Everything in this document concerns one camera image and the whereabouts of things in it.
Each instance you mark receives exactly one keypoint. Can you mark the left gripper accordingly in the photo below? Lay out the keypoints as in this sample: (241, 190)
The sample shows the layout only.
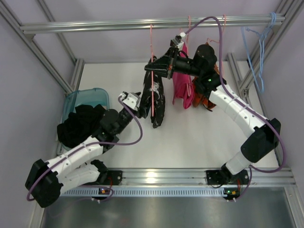
(138, 104)

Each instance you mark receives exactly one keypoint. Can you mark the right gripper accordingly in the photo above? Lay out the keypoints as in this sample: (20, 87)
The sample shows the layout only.
(169, 68)

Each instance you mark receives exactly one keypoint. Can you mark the black white patterned trousers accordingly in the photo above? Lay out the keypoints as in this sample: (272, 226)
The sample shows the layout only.
(159, 99)

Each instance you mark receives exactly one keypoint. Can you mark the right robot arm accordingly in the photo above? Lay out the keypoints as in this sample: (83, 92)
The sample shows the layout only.
(262, 134)

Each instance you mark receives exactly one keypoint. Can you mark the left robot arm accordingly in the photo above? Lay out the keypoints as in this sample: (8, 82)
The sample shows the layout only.
(48, 180)

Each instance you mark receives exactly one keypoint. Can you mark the pink trousers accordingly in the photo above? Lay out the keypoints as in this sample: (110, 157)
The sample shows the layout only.
(183, 89)

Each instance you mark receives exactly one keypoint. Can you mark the orange patterned trousers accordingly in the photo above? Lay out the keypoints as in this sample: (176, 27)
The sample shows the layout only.
(204, 99)

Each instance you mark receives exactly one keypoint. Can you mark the light blue hanger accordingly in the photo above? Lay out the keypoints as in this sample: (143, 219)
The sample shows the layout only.
(258, 80)

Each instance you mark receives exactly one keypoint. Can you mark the teal plastic basket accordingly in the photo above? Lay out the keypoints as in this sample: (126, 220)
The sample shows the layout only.
(93, 97)

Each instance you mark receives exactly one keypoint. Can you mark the black clothes in basket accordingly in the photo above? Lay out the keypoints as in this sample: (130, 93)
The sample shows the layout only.
(79, 125)

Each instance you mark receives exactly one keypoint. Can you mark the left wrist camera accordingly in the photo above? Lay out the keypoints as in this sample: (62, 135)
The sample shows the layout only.
(131, 100)

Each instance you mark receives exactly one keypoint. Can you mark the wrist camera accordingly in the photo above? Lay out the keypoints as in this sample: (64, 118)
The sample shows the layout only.
(178, 42)
(131, 100)

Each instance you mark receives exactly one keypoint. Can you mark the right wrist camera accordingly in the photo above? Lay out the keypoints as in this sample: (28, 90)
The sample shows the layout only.
(178, 42)

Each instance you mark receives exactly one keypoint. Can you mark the aluminium hanging rail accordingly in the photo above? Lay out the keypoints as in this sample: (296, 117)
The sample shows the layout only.
(139, 24)

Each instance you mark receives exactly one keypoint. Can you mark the grey slotted cable duct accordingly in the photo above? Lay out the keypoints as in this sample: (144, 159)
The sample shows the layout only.
(146, 192)

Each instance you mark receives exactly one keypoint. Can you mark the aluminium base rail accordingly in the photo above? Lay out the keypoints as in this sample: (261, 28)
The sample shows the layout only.
(138, 177)

